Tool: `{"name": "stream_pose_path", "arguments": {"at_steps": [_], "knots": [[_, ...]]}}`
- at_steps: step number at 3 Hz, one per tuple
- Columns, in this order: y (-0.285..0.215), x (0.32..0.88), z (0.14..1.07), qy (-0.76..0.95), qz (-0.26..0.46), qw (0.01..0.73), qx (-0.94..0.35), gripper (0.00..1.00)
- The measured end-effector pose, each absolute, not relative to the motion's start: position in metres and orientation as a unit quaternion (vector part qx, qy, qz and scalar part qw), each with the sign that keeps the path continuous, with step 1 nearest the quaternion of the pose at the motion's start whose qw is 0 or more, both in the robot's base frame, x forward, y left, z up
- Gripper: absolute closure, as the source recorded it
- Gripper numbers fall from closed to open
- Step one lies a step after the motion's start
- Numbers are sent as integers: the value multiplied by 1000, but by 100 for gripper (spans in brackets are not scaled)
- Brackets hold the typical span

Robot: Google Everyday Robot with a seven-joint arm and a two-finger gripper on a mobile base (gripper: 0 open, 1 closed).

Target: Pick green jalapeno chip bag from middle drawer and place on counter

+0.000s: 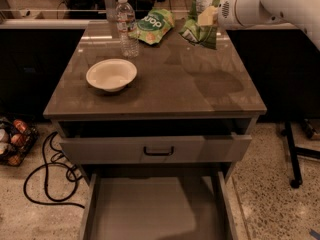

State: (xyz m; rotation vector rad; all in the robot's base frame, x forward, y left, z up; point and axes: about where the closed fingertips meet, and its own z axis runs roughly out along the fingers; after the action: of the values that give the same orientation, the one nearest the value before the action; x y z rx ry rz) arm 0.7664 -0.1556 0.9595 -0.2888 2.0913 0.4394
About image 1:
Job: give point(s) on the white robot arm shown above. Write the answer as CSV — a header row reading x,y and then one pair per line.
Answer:
x,y
242,14

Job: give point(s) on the green jalapeno chip bag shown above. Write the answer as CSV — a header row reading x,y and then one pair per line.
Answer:
x,y
193,32

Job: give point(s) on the grey drawer cabinet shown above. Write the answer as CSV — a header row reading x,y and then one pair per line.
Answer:
x,y
175,80

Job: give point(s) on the grey top drawer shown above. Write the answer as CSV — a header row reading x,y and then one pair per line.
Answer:
x,y
122,142

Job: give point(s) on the black wire basket with items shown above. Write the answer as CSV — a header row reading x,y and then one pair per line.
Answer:
x,y
17,137

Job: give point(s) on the white paper bowl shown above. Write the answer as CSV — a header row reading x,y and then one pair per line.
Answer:
x,y
111,75

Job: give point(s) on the black drawer handle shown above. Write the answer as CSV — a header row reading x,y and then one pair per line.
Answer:
x,y
154,153

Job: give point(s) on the grey open middle drawer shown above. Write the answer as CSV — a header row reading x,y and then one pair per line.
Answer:
x,y
190,205

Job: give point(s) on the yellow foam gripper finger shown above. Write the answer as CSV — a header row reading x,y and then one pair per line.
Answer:
x,y
208,17

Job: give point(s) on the green snack bag on counter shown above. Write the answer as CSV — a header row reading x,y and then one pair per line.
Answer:
x,y
154,26

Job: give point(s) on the black rolling stand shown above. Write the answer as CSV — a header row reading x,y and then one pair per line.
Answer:
x,y
294,152

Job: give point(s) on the clear plastic water bottle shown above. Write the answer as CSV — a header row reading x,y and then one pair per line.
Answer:
x,y
127,29

